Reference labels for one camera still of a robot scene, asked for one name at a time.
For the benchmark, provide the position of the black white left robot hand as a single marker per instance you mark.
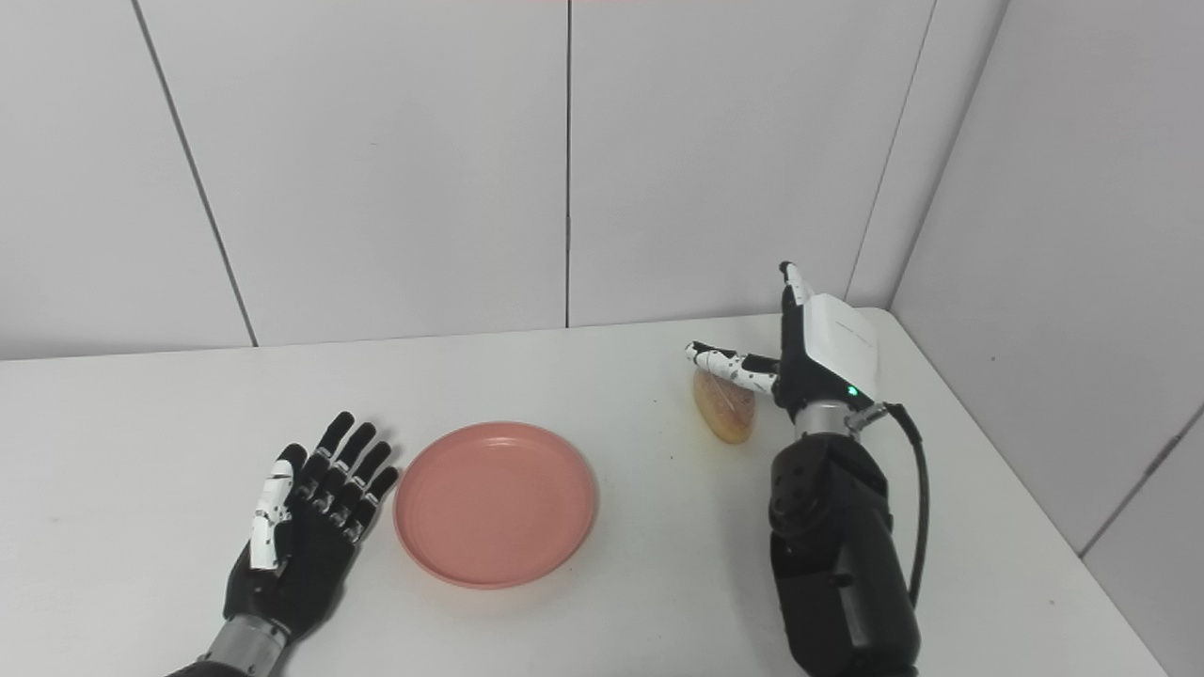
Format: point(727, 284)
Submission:
point(301, 555)

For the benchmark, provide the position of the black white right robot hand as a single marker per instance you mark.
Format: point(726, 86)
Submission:
point(828, 353)

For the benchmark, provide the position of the oval bread roll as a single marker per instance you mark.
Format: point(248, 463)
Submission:
point(729, 416)

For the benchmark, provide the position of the pink round plate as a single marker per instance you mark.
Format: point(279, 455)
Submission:
point(494, 503)

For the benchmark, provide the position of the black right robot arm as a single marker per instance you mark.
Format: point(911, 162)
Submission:
point(837, 555)

